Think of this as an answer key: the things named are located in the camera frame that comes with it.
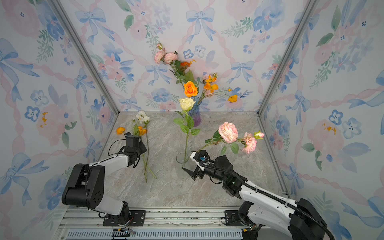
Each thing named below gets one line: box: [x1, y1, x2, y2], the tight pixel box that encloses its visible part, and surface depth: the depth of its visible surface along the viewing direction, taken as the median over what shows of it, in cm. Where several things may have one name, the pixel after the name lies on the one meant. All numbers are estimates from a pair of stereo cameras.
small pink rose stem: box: [198, 121, 265, 156], surface depth 54 cm
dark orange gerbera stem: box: [180, 59, 197, 83], surface depth 95 cm
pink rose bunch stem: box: [154, 43, 186, 89], surface depth 87 cm
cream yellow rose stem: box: [173, 97, 201, 162], surface depth 67 cm
